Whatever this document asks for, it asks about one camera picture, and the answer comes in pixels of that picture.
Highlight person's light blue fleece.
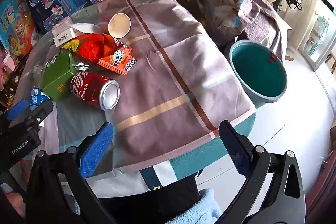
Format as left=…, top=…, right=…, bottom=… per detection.
left=197, top=187, right=223, bottom=224

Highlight red snack bag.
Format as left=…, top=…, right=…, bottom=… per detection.
left=62, top=33, right=132, bottom=67

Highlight teal plastic bin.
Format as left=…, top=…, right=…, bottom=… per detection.
left=229, top=39, right=288, bottom=109

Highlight red soda can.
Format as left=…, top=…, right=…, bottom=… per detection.
left=70, top=72, right=121, bottom=111

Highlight orange snack packet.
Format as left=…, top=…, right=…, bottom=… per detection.
left=98, top=47, right=138, bottom=78

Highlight teal checkered cloth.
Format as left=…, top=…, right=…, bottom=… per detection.
left=16, top=101, right=256, bottom=193

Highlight dark red leather chair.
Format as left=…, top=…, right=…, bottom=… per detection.
left=306, top=124, right=336, bottom=214

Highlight green cardboard box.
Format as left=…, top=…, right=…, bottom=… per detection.
left=42, top=50, right=79, bottom=102

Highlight cartoon print toy box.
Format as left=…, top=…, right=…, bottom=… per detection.
left=0, top=0, right=37, bottom=56

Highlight white paper tissue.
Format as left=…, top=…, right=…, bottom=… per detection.
left=71, top=22, right=101, bottom=35

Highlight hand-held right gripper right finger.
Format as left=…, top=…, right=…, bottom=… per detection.
left=219, top=120, right=306, bottom=224

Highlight glass display cabinet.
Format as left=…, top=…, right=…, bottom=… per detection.
left=302, top=7, right=336, bottom=72

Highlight blue label plastic bottle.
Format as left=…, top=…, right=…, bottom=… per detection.
left=28, top=82, right=52, bottom=111

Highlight pink plaid cloth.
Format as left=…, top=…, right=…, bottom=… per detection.
left=16, top=0, right=256, bottom=172

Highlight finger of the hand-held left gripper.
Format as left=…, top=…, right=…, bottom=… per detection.
left=7, top=99, right=29, bottom=121
left=28, top=101, right=54, bottom=125

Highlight wooden stool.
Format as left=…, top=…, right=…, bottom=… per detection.
left=325, top=52, right=336, bottom=73

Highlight person's black pants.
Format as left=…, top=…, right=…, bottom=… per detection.
left=100, top=174, right=202, bottom=224

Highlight white cardboard box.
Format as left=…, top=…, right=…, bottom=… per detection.
left=52, top=27, right=79, bottom=47

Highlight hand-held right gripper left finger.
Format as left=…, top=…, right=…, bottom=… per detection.
left=25, top=122, right=117, bottom=224

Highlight pink paper cup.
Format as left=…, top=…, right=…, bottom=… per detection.
left=108, top=13, right=132, bottom=39

